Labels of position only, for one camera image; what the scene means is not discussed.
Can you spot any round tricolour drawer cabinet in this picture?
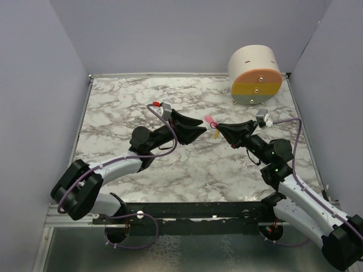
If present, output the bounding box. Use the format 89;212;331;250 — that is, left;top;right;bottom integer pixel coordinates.
228;45;282;105

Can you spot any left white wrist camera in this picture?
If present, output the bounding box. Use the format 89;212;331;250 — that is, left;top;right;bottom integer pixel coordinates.
152;101;172;121

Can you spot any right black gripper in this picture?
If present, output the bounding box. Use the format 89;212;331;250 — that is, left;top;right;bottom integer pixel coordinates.
217;120;272;165

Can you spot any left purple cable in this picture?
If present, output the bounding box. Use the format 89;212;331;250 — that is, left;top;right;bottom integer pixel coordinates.
57;104;179;250

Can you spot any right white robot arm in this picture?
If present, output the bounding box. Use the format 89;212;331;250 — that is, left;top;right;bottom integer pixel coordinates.
214;120;362;271

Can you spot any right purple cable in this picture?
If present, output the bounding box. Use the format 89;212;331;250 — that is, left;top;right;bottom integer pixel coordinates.
268;117;363;247

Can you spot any purple cable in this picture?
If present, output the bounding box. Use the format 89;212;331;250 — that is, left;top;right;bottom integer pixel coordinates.
57;104;179;250
268;117;363;247

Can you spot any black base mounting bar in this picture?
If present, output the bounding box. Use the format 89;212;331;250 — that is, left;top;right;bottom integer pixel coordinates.
92;192;286;236

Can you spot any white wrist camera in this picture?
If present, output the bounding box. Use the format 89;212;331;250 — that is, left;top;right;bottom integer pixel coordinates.
152;101;172;121
256;109;273;128

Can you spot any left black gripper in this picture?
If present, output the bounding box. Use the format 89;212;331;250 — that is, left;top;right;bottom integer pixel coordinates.
148;109;207;152

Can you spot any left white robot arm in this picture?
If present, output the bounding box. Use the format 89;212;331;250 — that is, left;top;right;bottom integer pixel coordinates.
50;109;206;224

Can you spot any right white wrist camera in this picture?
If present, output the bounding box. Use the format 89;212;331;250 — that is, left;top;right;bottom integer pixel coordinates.
256;109;273;128

